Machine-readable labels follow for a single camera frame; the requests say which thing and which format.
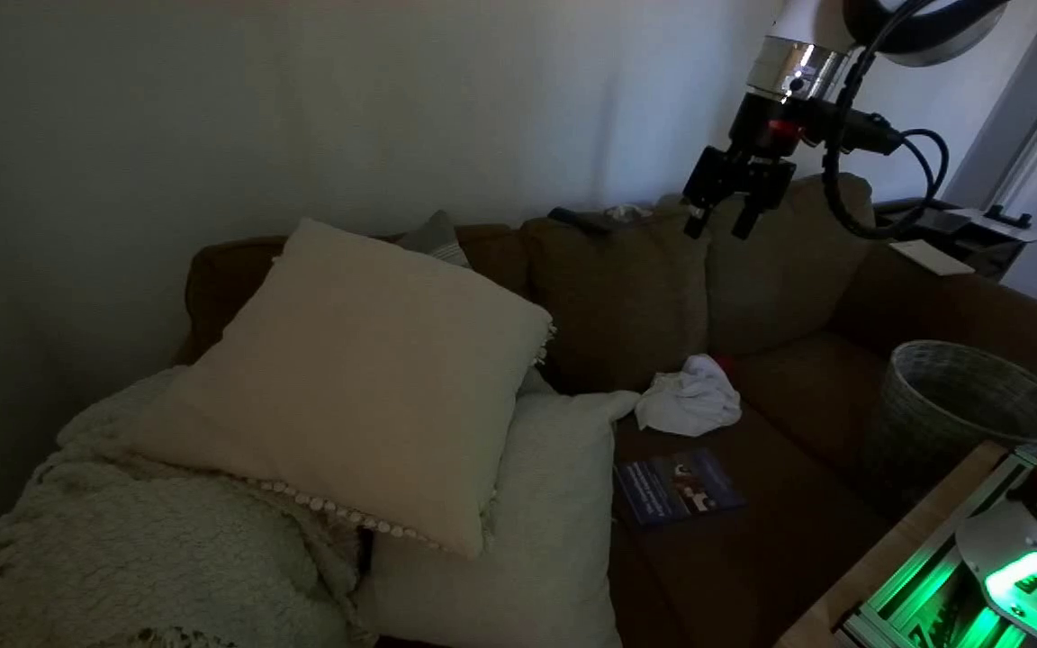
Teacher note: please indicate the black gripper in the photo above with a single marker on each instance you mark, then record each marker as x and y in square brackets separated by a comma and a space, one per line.
[762, 132]

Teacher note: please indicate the blue book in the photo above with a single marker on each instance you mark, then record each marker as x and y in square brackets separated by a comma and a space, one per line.
[675, 486]

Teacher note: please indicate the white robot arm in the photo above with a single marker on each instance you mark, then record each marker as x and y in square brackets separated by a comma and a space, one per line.
[801, 92]

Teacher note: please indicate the cream square pillow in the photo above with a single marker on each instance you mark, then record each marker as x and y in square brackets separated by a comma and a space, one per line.
[364, 378]

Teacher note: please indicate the white pillow underneath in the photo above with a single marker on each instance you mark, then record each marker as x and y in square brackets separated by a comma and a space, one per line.
[543, 578]

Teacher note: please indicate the olive right back cushion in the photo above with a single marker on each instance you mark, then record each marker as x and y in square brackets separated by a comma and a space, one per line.
[779, 283]

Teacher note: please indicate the brown left back cushion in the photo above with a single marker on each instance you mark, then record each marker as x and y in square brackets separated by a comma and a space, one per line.
[629, 301]

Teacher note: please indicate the crumpled white cloth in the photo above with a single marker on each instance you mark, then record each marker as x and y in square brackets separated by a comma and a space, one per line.
[689, 402]

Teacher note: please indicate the brown sofa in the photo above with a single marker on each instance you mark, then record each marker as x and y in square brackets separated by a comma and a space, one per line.
[746, 578]

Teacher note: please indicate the green lit device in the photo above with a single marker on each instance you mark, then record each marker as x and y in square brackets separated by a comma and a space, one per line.
[970, 586]

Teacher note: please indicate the pale knitted throw blanket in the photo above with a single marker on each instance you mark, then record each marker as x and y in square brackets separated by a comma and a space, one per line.
[121, 552]

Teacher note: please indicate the grey wire waste basket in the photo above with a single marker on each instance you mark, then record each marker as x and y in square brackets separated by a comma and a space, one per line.
[938, 404]

